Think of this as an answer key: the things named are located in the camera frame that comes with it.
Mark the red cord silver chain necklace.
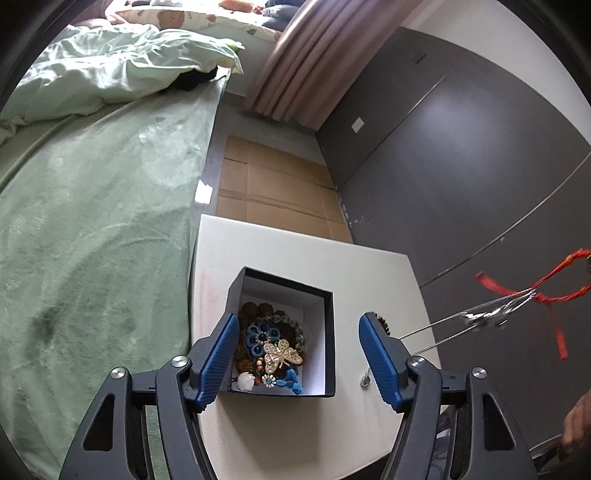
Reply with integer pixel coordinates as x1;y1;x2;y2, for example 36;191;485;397
359;247;591;388

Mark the blue flower jewelry piece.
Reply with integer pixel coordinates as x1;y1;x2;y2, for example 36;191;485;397
243;322;305;397

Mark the black jewelry box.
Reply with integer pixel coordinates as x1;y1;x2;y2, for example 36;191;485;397
222;267;335;398

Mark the person's right hand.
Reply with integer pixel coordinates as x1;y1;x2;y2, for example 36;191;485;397
561;390;591;454

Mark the green bed sheet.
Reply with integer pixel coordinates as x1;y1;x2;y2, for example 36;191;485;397
1;78;225;479

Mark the dark grey wardrobe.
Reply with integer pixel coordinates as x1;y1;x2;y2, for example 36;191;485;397
318;28;590;446

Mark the brown cardboard floor sheet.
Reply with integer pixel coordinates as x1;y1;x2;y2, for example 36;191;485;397
216;136;353;243

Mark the light green duvet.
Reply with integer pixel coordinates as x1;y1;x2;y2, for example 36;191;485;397
1;24;243;141

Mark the pink curtain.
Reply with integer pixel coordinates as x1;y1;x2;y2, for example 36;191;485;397
245;0;420;131

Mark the bear print pillow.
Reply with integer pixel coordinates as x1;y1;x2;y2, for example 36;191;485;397
106;2;283;43

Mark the brown wooden bead bracelet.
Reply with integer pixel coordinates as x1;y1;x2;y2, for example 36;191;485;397
232;300;297;375

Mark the green glass bead bracelet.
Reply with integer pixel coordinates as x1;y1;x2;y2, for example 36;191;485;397
257;310;309;349

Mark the white wall switch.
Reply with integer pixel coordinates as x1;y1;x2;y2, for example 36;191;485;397
351;117;365;133

